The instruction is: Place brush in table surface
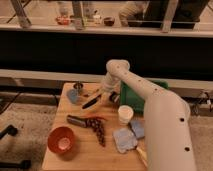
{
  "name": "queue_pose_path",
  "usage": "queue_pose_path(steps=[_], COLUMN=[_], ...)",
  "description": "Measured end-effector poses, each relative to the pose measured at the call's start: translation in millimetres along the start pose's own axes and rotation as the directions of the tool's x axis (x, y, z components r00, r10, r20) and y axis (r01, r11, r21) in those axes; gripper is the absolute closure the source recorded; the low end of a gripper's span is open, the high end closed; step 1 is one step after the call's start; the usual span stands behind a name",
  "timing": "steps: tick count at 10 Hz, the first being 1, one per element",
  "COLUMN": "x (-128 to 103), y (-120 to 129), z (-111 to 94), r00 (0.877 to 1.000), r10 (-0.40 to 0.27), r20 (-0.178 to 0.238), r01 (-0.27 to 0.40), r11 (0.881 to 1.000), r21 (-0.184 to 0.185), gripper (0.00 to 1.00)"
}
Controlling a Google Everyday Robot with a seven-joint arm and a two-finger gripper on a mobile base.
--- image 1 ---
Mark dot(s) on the black handled brush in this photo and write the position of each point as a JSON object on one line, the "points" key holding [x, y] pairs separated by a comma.
{"points": [[92, 102]]}

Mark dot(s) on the blue cloth piece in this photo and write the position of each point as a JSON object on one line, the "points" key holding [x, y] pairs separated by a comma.
{"points": [[72, 95]]}

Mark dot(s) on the red chili pepper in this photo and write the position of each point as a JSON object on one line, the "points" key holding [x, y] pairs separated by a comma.
{"points": [[97, 117]]}

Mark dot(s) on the wooden handled knife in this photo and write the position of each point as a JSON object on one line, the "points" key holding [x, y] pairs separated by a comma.
{"points": [[142, 155]]}

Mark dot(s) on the large blue sponge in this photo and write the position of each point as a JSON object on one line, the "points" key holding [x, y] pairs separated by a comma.
{"points": [[124, 139]]}

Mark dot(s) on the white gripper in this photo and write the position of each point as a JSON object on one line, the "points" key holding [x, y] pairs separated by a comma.
{"points": [[109, 83]]}

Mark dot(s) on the small blue sponge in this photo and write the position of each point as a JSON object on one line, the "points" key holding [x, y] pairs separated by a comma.
{"points": [[137, 128]]}

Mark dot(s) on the white cup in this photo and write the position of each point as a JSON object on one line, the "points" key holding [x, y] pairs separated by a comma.
{"points": [[125, 114]]}

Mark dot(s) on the dark metal tool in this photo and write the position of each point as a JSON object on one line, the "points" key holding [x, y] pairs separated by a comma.
{"points": [[76, 121]]}

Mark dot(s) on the orange bowl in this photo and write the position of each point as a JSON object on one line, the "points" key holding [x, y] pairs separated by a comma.
{"points": [[61, 140]]}

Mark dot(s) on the dark red bowl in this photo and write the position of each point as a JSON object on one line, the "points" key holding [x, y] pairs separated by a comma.
{"points": [[109, 21]]}

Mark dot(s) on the green plastic bin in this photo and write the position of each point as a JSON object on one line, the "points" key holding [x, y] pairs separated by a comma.
{"points": [[130, 98]]}

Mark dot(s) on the person in background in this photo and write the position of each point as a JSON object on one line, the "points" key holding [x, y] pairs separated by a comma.
{"points": [[150, 13]]}

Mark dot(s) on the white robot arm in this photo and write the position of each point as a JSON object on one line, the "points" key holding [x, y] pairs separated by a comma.
{"points": [[167, 135]]}

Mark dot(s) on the small metal cup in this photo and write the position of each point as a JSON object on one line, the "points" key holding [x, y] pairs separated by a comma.
{"points": [[78, 86]]}

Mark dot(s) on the dark grape bunch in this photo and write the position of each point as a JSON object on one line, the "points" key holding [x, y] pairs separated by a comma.
{"points": [[98, 128]]}

